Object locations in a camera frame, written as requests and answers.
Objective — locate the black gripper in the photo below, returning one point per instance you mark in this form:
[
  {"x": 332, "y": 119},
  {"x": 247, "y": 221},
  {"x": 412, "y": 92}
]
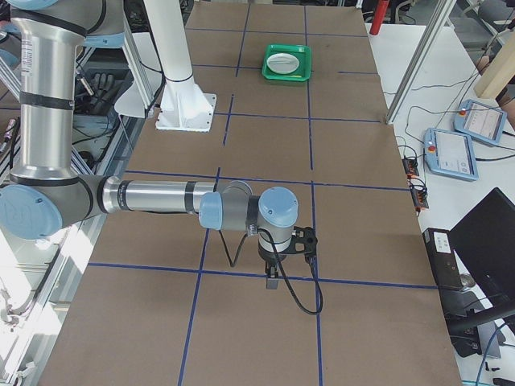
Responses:
[{"x": 267, "y": 256}]

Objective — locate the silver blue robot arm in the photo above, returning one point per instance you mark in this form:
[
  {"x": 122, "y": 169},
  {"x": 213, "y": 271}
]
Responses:
[{"x": 45, "y": 194}]

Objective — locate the brown paper table cover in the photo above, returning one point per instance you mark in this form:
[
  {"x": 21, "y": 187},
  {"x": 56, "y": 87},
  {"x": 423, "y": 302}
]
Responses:
[{"x": 164, "y": 302}]

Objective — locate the black rectangular box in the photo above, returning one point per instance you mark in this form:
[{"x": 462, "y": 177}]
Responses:
[{"x": 442, "y": 259}]

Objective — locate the orange black connector board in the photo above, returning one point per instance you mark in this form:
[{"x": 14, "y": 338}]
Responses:
[{"x": 410, "y": 166}]

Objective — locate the green plastic tray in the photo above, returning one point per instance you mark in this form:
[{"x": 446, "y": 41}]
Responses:
[{"x": 302, "y": 52}]

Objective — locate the near blue teach pendant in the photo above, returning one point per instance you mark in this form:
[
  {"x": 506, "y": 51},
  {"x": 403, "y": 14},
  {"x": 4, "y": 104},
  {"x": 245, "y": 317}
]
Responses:
[{"x": 451, "y": 154}]

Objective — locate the blue teach pendant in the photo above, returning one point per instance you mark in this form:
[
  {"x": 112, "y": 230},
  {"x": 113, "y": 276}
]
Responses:
[
  {"x": 482, "y": 122},
  {"x": 451, "y": 154}
]

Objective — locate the black laptop screen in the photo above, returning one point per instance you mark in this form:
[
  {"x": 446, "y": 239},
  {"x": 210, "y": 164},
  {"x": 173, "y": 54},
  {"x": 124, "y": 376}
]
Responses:
[{"x": 484, "y": 241}]

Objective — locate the far blue teach pendant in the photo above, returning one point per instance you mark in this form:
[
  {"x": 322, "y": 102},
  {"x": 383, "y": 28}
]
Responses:
[{"x": 482, "y": 122}]

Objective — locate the red cylinder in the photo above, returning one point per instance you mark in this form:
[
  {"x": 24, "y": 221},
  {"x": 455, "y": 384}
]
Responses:
[{"x": 378, "y": 16}]

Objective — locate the wooden beam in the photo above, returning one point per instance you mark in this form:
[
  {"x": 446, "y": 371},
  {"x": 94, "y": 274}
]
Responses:
[{"x": 498, "y": 73}]

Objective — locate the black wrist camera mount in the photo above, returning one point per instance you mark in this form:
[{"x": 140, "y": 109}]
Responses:
[{"x": 303, "y": 241}]

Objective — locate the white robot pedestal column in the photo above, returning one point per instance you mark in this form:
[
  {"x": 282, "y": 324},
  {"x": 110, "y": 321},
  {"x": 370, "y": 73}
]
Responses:
[{"x": 184, "y": 106}]

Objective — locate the aluminium frame post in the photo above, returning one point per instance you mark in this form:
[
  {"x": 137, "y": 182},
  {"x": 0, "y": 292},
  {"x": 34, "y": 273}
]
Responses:
[{"x": 429, "y": 36}]

